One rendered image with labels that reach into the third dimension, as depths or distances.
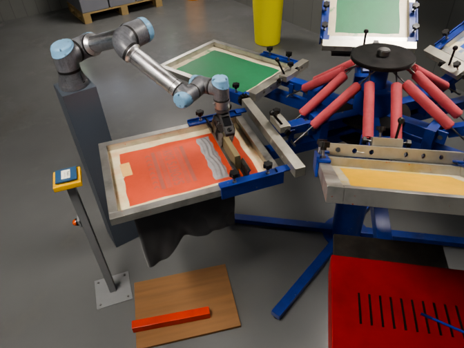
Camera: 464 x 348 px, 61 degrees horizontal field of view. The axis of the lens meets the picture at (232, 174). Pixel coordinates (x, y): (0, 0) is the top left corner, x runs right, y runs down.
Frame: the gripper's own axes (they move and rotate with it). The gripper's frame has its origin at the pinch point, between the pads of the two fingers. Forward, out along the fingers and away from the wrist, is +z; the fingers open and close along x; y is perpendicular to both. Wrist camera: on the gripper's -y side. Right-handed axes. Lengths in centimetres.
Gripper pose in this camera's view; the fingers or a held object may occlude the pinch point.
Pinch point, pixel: (226, 144)
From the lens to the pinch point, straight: 196.3
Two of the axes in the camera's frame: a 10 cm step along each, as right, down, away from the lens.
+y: -3.3, -5.9, 7.3
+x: -9.4, 2.4, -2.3
